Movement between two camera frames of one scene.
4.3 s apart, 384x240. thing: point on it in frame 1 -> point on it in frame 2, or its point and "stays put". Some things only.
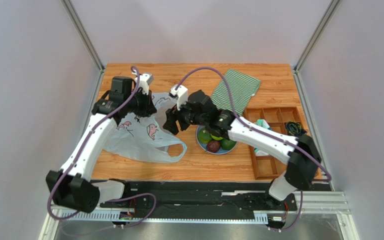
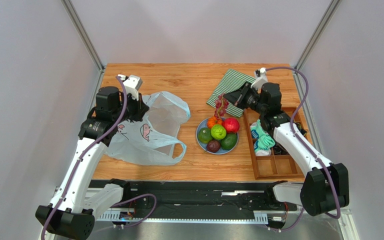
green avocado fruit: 227,144 stays put
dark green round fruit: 204,136 stays put
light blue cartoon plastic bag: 144,139 stays put
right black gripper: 181,115 -> 246,96
